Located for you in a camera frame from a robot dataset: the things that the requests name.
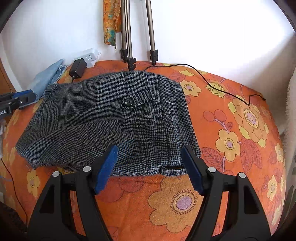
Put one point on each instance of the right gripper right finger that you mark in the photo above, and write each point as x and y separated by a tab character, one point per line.
245	218

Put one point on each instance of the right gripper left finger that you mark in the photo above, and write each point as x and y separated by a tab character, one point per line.
67	207

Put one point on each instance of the dark grey houndstooth shorts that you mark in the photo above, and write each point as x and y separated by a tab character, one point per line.
144	114

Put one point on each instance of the folded light blue jeans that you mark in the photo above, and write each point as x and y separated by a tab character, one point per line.
47	77

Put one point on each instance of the black power adapter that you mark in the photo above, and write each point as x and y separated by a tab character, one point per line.
77	69

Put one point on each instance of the orange floral bed sheet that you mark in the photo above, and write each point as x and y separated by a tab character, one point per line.
235	131

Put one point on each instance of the white power strip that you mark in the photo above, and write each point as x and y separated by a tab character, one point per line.
90	56

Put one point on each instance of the orange floral scarf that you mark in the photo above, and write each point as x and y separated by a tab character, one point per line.
111	21

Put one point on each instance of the wooden door frame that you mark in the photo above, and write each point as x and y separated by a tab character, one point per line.
5	83

